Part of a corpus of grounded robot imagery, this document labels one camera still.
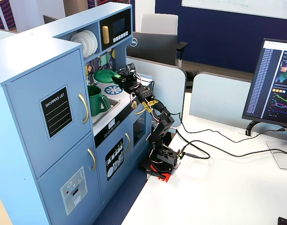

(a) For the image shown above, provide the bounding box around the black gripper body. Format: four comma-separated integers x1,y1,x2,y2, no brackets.
121,72,144,94

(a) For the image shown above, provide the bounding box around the green plastic lid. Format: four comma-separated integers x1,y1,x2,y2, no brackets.
94,69,122,84

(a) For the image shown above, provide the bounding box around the green plastic pitcher recipient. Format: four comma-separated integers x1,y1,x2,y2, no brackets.
87,84,112,117

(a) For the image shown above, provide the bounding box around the gray toy sink basin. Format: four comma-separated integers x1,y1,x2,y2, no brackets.
91,99,121,128

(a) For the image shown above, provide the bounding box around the light blue desk divider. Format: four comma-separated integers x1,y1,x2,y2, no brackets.
126,56,187,128
189,71,253,124

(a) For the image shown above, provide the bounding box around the black Dell monitor back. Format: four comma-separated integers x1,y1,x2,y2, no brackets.
126,31,178,67

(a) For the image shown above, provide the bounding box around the black toy microwave door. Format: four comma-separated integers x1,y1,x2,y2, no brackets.
99,9,132,51

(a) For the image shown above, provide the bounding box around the white office chair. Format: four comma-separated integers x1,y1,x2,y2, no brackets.
140,13,189,68

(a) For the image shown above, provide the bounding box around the dark gray monitor back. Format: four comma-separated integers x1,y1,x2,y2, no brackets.
43,15,59,24

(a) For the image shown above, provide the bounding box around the blue wooden toy kitchen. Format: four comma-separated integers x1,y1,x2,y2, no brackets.
0,1,154,225

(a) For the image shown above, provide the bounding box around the black computer monitor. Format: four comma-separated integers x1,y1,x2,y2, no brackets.
242,38,287,129

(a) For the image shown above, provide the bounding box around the white whiteboard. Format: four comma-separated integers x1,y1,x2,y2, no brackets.
181,0,287,21

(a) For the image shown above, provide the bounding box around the silver monitor stand base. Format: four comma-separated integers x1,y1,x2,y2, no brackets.
266,140,287,170

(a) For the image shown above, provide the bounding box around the gold oven door handle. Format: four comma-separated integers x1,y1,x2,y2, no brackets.
134,104,147,116

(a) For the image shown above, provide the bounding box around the gold microwave handle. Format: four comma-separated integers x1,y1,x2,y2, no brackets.
102,25,110,45

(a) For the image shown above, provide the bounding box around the gold fridge door handle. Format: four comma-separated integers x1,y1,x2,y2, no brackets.
78,93,90,125

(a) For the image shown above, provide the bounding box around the gold dishwasher door handle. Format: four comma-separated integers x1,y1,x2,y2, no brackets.
125,132,132,152

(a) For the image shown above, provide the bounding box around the gold freezer door handle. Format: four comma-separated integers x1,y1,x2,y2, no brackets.
87,147,97,172

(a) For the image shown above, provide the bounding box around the red clamp mount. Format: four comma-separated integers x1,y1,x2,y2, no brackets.
146,163,172,183

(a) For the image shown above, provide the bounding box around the desk cable grommet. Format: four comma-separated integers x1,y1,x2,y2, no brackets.
235,127,254,138

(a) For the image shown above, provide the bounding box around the black curved cable holder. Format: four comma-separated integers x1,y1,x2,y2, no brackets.
245,120,259,136

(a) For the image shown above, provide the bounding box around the black cable to monitor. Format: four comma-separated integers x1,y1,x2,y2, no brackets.
171,112,287,144

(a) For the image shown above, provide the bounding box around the black usb power cable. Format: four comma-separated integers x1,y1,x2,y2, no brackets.
176,130,287,161

